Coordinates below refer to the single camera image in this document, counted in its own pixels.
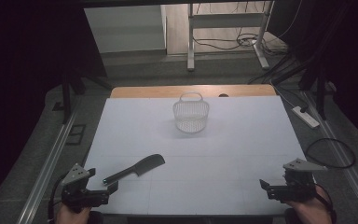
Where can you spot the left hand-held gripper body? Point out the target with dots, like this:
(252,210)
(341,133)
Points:
(74,189)

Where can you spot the black floor socket plate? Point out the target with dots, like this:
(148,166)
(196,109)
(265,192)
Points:
(58,106)
(76,134)

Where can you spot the wooden table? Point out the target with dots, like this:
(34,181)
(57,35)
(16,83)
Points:
(155,91)

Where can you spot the white table cover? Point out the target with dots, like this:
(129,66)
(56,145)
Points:
(199,174)

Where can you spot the white power strip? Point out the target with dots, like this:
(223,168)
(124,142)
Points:
(306,117)

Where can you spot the aluminium floor rail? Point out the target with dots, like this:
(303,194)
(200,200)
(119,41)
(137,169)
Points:
(345,161)
(43,177)

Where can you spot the black comb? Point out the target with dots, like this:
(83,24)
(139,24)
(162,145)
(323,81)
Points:
(146,165)

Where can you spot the person's right hand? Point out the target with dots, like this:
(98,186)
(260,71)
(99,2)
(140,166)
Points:
(307,212)

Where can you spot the black camera stand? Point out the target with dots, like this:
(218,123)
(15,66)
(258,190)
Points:
(321,99)
(66,99)

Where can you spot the white metal desk frame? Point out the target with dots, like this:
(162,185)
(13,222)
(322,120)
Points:
(227,20)

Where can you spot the person's left hand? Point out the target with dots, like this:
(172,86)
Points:
(71,215)

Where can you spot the white mesh basket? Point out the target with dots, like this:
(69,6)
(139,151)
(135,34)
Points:
(186,124)

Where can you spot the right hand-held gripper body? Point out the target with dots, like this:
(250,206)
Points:
(298,186)

